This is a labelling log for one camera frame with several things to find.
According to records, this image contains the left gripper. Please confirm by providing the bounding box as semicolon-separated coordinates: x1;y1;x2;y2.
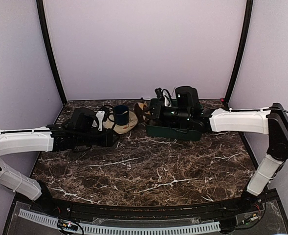
75;127;120;147

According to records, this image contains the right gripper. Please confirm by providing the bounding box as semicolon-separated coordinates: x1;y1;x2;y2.
141;101;191;126

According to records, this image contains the green divided plastic tray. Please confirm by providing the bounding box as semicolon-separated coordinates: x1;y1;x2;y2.
145;98;204;141

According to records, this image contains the brown argyle sock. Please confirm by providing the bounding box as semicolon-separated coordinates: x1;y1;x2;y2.
134;98;148;124

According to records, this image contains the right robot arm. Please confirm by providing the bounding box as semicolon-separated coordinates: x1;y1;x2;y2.
143;86;288;212

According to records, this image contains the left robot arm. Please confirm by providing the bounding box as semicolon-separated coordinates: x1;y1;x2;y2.
0;108;119;213

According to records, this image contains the cream round coaster plate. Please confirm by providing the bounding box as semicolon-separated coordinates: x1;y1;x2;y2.
102;110;138;135

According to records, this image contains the dark blue enamel mug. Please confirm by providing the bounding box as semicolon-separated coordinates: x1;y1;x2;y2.
108;105;130;126

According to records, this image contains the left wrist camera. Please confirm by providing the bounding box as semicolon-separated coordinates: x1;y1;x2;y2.
92;104;114;132

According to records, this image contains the black front rail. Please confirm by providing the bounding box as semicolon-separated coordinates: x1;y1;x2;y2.
28;195;264;222

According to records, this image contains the white slotted cable duct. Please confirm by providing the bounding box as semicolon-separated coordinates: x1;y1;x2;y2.
18;209;221;235

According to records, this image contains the right black frame post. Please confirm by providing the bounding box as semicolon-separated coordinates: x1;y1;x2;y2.
224;0;254;106

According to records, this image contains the black frame post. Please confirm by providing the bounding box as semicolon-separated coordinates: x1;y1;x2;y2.
36;0;67;106
224;0;254;106

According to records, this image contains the left black frame post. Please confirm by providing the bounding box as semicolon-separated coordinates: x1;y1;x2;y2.
36;0;67;106

